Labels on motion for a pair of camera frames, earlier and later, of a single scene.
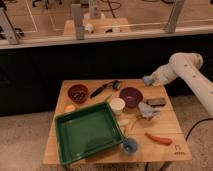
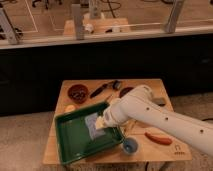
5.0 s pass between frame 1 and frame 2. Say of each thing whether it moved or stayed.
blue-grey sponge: moved
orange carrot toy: stayed
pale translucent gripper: moved
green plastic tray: stayed
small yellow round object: stayed
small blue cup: stayed
